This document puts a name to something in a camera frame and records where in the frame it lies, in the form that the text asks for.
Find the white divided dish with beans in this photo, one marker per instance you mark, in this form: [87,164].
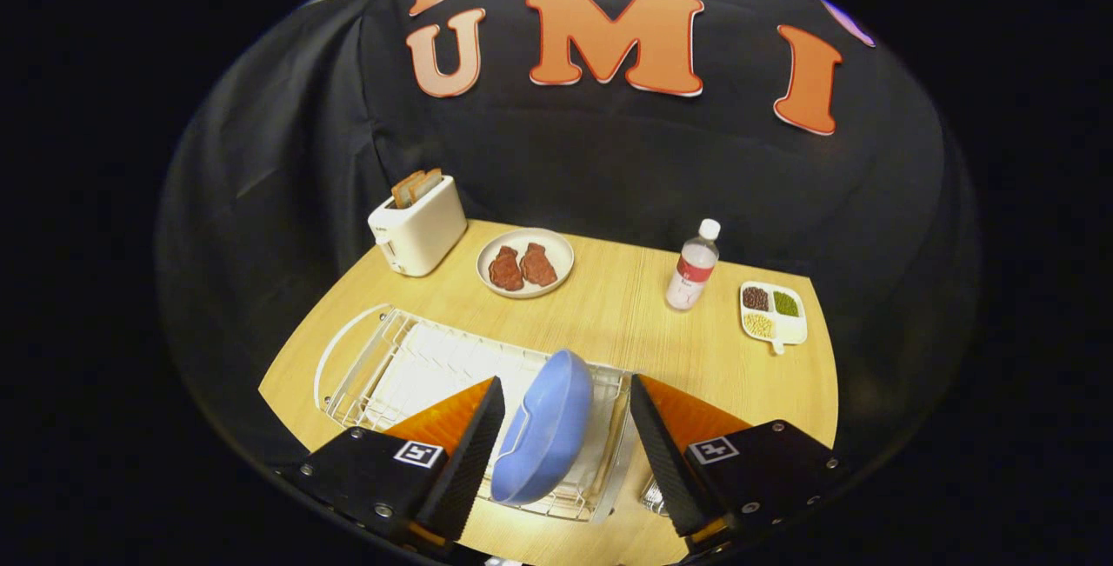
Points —
[789,331]

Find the black backdrop cloth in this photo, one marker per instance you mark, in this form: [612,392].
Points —
[609,157]

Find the brown meat piece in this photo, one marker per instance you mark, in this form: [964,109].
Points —
[505,270]
[537,266]

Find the beige plate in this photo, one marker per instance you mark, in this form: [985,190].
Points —
[561,249]

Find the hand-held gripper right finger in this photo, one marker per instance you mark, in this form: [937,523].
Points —
[661,462]

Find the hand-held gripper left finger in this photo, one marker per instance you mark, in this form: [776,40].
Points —
[474,462]

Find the blue plate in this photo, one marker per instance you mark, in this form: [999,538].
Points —
[548,427]

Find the brown toast slice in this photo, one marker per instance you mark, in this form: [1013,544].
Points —
[405,190]
[428,183]

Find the white toaster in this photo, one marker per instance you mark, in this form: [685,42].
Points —
[426,231]

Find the clear bottle with red label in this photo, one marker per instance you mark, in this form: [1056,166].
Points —
[691,275]

